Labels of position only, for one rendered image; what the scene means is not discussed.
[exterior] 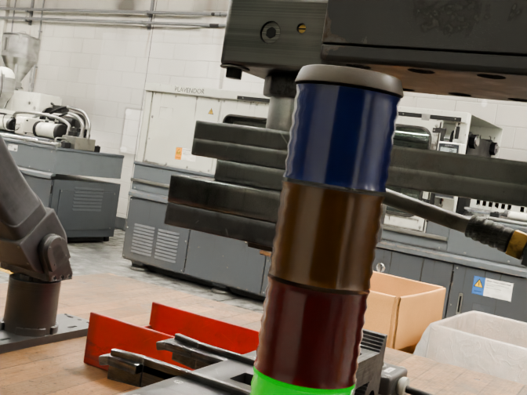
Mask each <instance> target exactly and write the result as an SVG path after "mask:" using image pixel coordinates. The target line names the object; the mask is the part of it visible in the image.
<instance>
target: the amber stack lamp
mask: <svg viewBox="0 0 527 395"><path fill-rule="evenodd" d="M279 197H280V205H279V207H278V211H277V212H278V220H277V222H276V224H275V236H274V239H273V251H272V253H271V265H270V267H269V269H268V272H269V273H270V274H272V275H275V276H276V277H280V278H282V279H285V280H288V281H293V282H296V283H301V284H307V285H311V286H316V287H321V288H331V289H339V290H349V291H363V290H368V289H370V288H371V282H370V279H371V277H372V275H373V263H374V260H375V258H376V251H375V249H376V246H377V244H378V235H377V234H378V232H379V230H380V217H381V216H382V214H383V201H384V198H385V196H382V195H378V194H370V193H365V192H361V191H356V190H346V189H341V188H336V187H327V186H321V185H315V184H309V183H298V182H292V181H284V180H282V192H281V193H280V196H279Z"/></svg>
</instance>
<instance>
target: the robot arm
mask: <svg viewBox="0 0 527 395"><path fill-rule="evenodd" d="M70 257H71V256H70V253H69V250H68V247H67V235H66V233H65V230H64V228H63V226H62V224H61V222H60V221H59V219H58V217H57V215H56V213H55V211H54V209H53V208H47V207H44V205H43V204H42V201H41V200H40V199H39V197H38V196H37V194H36V193H35V192H34V191H32V189H31V188H30V187H29V185H28V184H27V182H26V180H25V178H24V177H23V175H22V174H21V172H20V170H19V168H18V167H17V165H16V162H15V161H14V159H13V156H12V155H11V153H10V152H9V149H8V147H7V146H6V144H5V141H4V139H3V138H2V136H1V134H0V268H2V269H4V270H9V271H10V272H11V273H13V274H10V275H9V281H8V288H7V293H6V300H5V310H4V317H2V318H1V319H0V353H6V352H10V351H14V350H21V349H25V348H29V347H33V346H40V345H45V344H49V343H53V342H59V341H64V340H68V339H75V338H79V337H83V336H87V333H88V327H89V320H86V319H84V318H80V317H76V316H74V315H71V314H67V313H61V314H57V310H58V304H59V297H60V287H61V281H65V280H72V275H73V272H72V269H71V264H70V261H69V259H70Z"/></svg>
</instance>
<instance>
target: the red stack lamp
mask: <svg viewBox="0 0 527 395"><path fill-rule="evenodd" d="M267 280H268V283H267V287H266V288H265V295H266V298H265V300H264V302H263V315H262V317H261V319H260V322H261V329H260V331H259V334H258V336H259V343H258V345H257V347H256V359H255V361H254V367H255V368H256V370H257V371H259V372H260V373H262V374H264V375H266V376H268V377H270V378H272V379H275V380H278V381H280V382H285V383H288V384H291V385H294V386H302V387H307V388H312V389H320V390H339V389H345V388H348V387H351V386H353V385H354V384H355V383H356V378H355V373H356V371H357V370H358V357H359V355H360V353H361V347H360V343H361V341H362V338H363V332H362V329H363V327H364V325H365V312H366V311H367V308H368V302H367V298H368V297H369V293H370V290H363V291H349V290H339V289H331V288H321V287H316V286H311V285H307V284H301V283H296V282H293V281H288V280H285V279H282V278H280V277H276V276H275V275H272V274H268V275H267Z"/></svg>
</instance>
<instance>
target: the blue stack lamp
mask: <svg viewBox="0 0 527 395"><path fill-rule="evenodd" d="M296 90H297V94H296V97H295V100H294V105H295V109H294V111H293V114H292V120H293V124H292V126H291V128H290V130H289V134H290V140H289V143H288V145H287V150H288V155H287V157H286V159H285V171H284V174H283V176H284V177H287V178H291V179H300V180H305V181H310V182H315V183H324V184H329V185H334V186H340V187H350V188H355V189H361V190H372V191H379V192H386V182H387V179H388V177H389V176H388V168H389V165H390V163H391V151H392V149H393V147H394V143H393V137H394V134H395V132H396V126H395V122H396V121H397V118H398V105H399V104H400V102H401V99H400V98H398V97H396V96H392V95H388V94H386V93H381V92H375V91H371V90H366V89H358V88H352V87H346V86H340V85H326V84H314V83H303V84H297V85H296Z"/></svg>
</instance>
